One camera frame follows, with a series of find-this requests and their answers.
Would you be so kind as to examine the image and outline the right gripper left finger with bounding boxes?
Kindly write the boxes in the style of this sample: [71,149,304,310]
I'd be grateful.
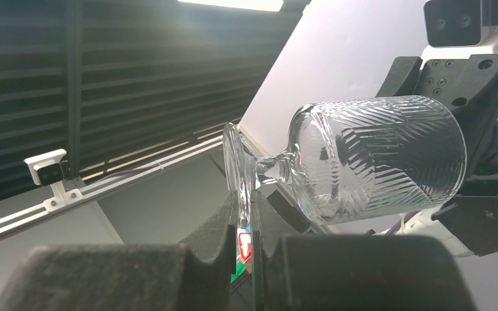
[0,191,237,310]

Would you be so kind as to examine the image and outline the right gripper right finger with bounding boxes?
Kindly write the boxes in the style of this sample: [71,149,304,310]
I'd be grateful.
[251,191,476,310]

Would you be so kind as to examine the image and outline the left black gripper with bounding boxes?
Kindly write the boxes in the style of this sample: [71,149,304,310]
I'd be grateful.
[377,54,498,176]

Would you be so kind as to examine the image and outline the clear glass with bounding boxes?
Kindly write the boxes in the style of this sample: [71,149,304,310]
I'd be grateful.
[223,95,467,228]

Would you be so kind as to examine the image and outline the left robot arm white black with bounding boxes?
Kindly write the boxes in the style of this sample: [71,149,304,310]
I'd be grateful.
[378,54,498,257]

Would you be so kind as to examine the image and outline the ceiling light strip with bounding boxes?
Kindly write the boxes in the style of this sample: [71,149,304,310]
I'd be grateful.
[178,0,284,12]

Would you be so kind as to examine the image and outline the white external camera on rail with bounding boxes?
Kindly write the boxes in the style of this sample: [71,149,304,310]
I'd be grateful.
[24,148,84,213]

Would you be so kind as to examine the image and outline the overhead aluminium rail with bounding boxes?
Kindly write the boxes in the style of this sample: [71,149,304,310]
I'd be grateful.
[0,137,222,240]

